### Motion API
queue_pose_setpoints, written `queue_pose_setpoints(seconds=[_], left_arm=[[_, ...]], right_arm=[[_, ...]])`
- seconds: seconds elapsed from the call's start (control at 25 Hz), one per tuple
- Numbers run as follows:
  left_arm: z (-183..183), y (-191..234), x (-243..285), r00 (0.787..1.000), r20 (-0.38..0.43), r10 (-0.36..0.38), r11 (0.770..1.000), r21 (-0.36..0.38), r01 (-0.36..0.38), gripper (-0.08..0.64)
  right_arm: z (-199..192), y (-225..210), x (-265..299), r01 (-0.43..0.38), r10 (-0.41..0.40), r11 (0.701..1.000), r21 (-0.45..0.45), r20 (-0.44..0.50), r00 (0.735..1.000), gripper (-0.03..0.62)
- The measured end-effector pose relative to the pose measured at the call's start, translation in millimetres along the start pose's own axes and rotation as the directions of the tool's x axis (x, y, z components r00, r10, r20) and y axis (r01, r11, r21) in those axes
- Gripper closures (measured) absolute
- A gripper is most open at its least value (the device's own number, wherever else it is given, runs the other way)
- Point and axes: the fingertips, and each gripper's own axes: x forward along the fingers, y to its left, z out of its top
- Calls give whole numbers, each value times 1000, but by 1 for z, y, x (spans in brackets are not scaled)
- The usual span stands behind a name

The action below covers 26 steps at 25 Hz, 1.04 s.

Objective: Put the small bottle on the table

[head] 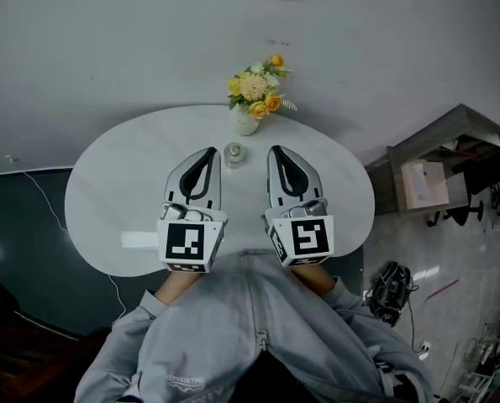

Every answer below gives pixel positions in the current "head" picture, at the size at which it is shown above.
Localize white power cable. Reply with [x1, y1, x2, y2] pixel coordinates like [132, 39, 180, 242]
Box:
[20, 168, 127, 323]

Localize black office chair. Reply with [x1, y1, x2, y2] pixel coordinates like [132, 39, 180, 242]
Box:
[426, 147, 500, 228]

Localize white ceramic vase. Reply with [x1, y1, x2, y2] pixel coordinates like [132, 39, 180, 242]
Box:
[230, 102, 261, 138]

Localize black bag with straps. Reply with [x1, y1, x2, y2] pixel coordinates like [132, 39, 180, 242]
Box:
[368, 259, 419, 325]

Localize dark brown wooden furniture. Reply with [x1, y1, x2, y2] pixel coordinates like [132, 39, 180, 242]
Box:
[0, 275, 113, 403]

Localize person's right forearm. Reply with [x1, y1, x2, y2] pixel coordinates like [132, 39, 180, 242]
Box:
[291, 262, 337, 297]

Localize grey zip hoodie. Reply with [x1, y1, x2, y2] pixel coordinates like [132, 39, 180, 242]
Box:
[75, 248, 436, 403]

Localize wooden side desk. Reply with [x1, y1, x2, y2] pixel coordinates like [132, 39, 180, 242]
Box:
[365, 103, 500, 220]

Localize white oval marble table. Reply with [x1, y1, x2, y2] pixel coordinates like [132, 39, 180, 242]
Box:
[64, 103, 377, 278]

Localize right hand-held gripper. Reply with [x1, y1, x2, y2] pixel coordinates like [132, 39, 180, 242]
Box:
[261, 144, 335, 268]

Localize white metal rack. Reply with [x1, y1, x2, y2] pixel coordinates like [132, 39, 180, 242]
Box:
[455, 266, 500, 403]

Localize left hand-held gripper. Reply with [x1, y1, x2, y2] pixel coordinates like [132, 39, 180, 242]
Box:
[156, 145, 230, 275]

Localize yellow flower bouquet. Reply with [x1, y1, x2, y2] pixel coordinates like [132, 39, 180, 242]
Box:
[225, 53, 298, 121]

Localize black shirt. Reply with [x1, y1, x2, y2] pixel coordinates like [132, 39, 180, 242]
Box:
[245, 348, 385, 403]

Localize pale pink box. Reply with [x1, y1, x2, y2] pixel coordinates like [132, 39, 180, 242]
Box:
[400, 160, 450, 211]

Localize person's left forearm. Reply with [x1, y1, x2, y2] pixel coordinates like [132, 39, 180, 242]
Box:
[154, 269, 203, 306]

